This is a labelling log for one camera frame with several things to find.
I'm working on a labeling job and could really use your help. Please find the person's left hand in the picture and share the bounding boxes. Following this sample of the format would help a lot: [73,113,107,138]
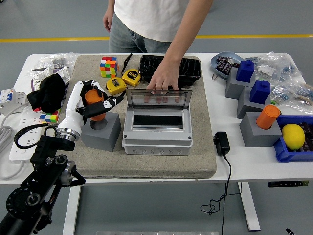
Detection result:
[143,60,182,103]

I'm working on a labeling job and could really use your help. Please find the person's right hand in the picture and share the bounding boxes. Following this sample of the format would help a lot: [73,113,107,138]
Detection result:
[102,11,115,33]

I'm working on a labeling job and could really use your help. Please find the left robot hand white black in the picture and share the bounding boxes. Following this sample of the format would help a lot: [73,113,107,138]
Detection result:
[58,79,125,135]

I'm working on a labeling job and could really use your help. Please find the orange cylinder battery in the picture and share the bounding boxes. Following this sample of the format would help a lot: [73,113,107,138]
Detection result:
[256,104,281,130]
[84,89,107,121]

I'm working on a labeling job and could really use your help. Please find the smoky transparent box lid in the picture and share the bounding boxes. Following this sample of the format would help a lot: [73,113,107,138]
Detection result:
[124,88,193,112]

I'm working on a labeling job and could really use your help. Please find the white purple breaker box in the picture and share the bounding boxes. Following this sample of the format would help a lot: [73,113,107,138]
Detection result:
[30,66,71,91]

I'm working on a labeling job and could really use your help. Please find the small colourful puzzle cube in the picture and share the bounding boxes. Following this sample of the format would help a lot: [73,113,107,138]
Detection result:
[39,109,62,124]

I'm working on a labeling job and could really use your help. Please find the black plastic tray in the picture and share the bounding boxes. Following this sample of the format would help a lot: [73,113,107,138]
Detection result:
[138,54,202,87]

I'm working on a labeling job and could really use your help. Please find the black cloth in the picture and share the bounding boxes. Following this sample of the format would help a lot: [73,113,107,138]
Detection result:
[26,73,66,113]

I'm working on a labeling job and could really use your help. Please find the grey block holder round hole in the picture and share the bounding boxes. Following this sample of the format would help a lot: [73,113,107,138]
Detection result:
[80,112,122,152]

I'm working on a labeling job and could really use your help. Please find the person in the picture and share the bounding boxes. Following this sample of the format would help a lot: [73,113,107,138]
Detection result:
[107,0,194,54]

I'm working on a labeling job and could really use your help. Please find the white table leg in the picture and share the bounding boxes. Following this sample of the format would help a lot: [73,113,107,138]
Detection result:
[62,185,82,235]
[238,182,261,231]

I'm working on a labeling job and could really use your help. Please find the large colourful puzzle cube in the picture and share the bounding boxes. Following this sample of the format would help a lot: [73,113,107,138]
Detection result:
[99,56,119,79]

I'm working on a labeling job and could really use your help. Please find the white power strip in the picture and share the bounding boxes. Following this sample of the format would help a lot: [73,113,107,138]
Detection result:
[0,109,44,181]

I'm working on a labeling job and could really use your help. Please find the black table control panel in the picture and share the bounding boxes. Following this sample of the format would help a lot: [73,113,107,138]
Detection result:
[268,180,310,188]

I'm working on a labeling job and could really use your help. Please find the clear plastic parts bag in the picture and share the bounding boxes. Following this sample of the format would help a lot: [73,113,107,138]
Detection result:
[251,51,305,85]
[270,82,313,108]
[31,52,76,74]

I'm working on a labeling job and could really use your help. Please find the dark snack packets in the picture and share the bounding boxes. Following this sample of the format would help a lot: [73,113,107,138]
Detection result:
[216,55,242,75]

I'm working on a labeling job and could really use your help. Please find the white circuit breaker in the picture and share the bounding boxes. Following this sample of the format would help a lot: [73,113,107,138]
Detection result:
[0,88,26,108]

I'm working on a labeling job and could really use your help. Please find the pale blue plate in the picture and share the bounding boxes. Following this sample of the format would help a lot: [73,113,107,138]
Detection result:
[210,51,245,79]

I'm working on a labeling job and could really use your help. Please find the blue storage bin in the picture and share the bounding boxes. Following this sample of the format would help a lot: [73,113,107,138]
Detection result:
[273,115,313,163]

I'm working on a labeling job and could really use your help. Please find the blue plastic block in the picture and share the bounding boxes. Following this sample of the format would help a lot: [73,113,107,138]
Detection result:
[236,60,256,83]
[249,80,271,105]

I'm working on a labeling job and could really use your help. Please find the grey-brown mat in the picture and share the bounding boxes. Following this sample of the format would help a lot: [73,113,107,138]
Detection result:
[45,54,218,179]

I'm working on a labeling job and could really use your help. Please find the yellow lemon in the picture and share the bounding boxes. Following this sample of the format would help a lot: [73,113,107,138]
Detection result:
[281,123,306,151]

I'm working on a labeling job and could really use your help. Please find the yellow tape measure black strap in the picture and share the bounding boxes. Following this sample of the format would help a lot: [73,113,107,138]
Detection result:
[121,53,142,88]
[105,77,128,98]

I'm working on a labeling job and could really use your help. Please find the grey electrical enclosure box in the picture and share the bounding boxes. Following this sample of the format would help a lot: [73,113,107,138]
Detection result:
[121,107,194,156]

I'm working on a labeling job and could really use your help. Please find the grey cable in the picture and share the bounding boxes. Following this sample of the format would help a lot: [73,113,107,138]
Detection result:
[0,102,31,154]

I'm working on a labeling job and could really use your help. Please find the black power adapter with cord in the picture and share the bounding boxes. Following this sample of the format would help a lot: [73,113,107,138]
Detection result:
[200,131,243,235]

